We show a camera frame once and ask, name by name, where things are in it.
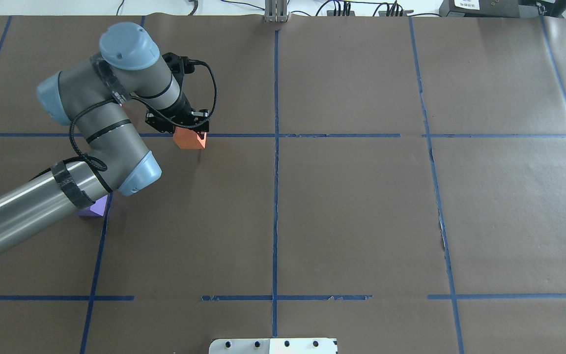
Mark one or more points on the orange foam cube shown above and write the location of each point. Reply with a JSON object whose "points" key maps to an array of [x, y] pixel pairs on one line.
{"points": [[189, 139]]}

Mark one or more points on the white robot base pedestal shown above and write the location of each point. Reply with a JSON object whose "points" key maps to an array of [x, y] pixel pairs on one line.
{"points": [[274, 346]]}

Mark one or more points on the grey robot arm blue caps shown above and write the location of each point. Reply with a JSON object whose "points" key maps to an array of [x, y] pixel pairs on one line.
{"points": [[109, 153]]}

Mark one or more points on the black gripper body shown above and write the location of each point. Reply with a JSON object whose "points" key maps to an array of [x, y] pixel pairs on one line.
{"points": [[183, 106]]}

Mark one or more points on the black electronics box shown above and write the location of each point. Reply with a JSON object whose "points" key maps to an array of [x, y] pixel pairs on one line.
{"points": [[502, 8]]}

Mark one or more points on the aluminium frame post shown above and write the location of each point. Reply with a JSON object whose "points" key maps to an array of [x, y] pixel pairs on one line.
{"points": [[276, 11]]}

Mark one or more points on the dark purple foam cube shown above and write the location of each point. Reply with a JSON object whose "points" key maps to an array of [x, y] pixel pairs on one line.
{"points": [[98, 209]]}

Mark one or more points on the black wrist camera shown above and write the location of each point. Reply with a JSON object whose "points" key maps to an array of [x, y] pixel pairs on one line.
{"points": [[179, 64]]}

